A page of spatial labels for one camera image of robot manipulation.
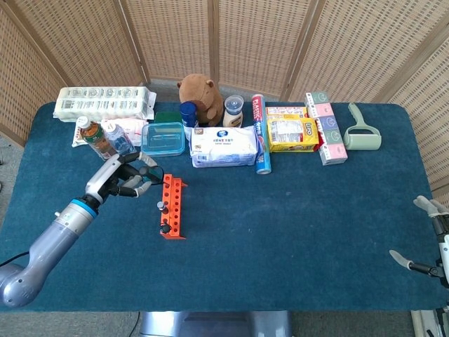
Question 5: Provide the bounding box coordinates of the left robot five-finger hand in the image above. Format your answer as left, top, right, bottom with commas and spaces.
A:
85, 151, 159, 204

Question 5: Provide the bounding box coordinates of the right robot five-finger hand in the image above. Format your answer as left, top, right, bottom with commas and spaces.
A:
389, 195, 449, 287

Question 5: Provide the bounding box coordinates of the long green-striped handle screwdriver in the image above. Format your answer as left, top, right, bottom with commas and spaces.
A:
138, 165, 166, 186

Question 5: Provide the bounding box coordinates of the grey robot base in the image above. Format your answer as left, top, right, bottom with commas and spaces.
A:
139, 310, 293, 337

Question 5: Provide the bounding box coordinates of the orange screwdriver rack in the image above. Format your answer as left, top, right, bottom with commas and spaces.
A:
159, 173, 189, 241

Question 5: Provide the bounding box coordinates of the green label tea bottle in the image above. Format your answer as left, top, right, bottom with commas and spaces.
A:
76, 116, 119, 161

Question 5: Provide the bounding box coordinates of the clear water bottle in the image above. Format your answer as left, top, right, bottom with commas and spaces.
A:
105, 121, 138, 156

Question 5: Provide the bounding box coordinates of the white pink snack bag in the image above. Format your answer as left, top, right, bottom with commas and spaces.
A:
71, 118, 149, 148

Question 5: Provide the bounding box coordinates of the clear container blue lid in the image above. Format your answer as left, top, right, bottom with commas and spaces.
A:
140, 121, 186, 158

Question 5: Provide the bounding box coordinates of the white toilet paper pack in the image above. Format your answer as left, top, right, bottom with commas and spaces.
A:
53, 86, 157, 123

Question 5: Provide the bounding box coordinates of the dark green box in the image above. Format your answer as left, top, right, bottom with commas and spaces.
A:
154, 111, 183, 124

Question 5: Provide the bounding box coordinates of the pale green lint roller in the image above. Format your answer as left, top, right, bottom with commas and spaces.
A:
342, 102, 382, 152

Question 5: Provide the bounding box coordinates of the blue white spray can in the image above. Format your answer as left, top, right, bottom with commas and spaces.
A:
180, 101, 199, 129

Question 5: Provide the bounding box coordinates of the pastel tissue box pack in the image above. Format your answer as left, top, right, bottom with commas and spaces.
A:
303, 91, 349, 166

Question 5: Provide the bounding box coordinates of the white blue wipes pack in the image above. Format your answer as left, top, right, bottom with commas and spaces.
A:
189, 126, 262, 169

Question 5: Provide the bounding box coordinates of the brown capybara plush toy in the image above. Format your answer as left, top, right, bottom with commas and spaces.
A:
177, 74, 225, 127

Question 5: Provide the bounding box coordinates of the cream bottle clear cap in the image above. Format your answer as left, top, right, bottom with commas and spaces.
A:
222, 95, 245, 128

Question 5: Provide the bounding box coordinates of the blue carpet table cover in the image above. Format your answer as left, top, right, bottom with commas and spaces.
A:
0, 101, 449, 313

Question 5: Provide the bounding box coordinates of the yellow Lipo snack bag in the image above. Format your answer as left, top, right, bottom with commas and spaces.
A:
267, 117, 320, 153

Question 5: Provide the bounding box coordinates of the wicker folding screen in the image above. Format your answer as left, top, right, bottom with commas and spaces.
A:
0, 0, 449, 215

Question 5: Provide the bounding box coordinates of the blue plastic wrap roll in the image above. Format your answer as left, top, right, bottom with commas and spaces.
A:
250, 93, 273, 176

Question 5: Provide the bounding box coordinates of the red yellow cookie box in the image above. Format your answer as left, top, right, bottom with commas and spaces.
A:
265, 106, 324, 152

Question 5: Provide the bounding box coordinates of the white metal frame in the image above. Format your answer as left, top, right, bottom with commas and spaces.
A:
410, 308, 449, 337

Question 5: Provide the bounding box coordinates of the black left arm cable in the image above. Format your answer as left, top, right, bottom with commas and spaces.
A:
0, 251, 29, 267

